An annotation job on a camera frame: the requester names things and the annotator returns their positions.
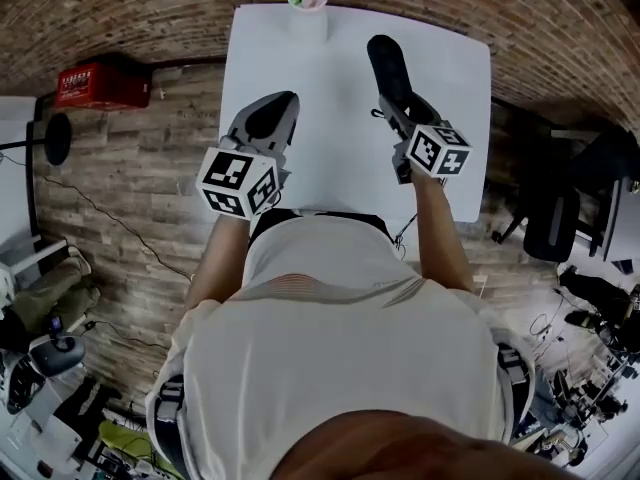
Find person's white shirt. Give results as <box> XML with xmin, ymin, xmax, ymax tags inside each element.
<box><xmin>144</xmin><ymin>215</ymin><xmax>536</xmax><ymax>480</ymax></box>

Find person's black shorts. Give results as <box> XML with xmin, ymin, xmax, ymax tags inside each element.
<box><xmin>249</xmin><ymin>207</ymin><xmax>395</xmax><ymax>249</ymax></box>

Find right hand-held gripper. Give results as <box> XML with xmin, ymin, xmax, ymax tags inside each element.
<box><xmin>378</xmin><ymin>92</ymin><xmax>474</xmax><ymax>185</ymax></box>

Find black office chair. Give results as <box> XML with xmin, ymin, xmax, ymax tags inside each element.
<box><xmin>492</xmin><ymin>127</ymin><xmax>640</xmax><ymax>264</ymax></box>

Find white flower vase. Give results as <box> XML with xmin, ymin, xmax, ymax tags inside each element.
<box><xmin>285</xmin><ymin>0</ymin><xmax>335</xmax><ymax>44</ymax></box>

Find black bag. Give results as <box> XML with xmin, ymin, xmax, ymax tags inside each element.
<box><xmin>558</xmin><ymin>265</ymin><xmax>640</xmax><ymax>354</ymax></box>

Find person's left forearm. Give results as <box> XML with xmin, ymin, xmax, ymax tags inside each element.
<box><xmin>184</xmin><ymin>215</ymin><xmax>251</xmax><ymax>312</ymax></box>

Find yellow-green cloth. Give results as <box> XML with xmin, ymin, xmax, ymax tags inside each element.
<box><xmin>97</xmin><ymin>420</ymin><xmax>174</xmax><ymax>480</ymax></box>

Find person's right forearm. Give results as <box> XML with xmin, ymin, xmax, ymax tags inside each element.
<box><xmin>410</xmin><ymin>170</ymin><xmax>476</xmax><ymax>294</ymax></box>

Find grey harness strap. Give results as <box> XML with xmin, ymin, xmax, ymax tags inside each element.
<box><xmin>494</xmin><ymin>340</ymin><xmax>536</xmax><ymax>434</ymax></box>
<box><xmin>147</xmin><ymin>372</ymin><xmax>187</xmax><ymax>479</ymax></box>

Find black floor cable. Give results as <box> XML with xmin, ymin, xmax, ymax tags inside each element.
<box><xmin>42</xmin><ymin>175</ymin><xmax>194</xmax><ymax>282</ymax></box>

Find black pouch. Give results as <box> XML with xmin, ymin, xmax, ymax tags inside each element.
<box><xmin>366</xmin><ymin>34</ymin><xmax>419</xmax><ymax>119</ymax></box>

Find dark rounded device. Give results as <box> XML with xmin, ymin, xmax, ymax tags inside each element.
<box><xmin>28</xmin><ymin>336</ymin><xmax>87</xmax><ymax>378</ymax></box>

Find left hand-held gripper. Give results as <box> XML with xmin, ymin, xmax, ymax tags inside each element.
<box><xmin>195</xmin><ymin>91</ymin><xmax>300</xmax><ymax>222</ymax></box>

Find red plastic crate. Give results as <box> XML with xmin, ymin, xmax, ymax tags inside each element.
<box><xmin>54</xmin><ymin>62</ymin><xmax>154</xmax><ymax>111</ymax></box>

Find black standing fan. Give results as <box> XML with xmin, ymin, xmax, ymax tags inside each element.
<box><xmin>0</xmin><ymin>111</ymin><xmax>75</xmax><ymax>167</ymax></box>

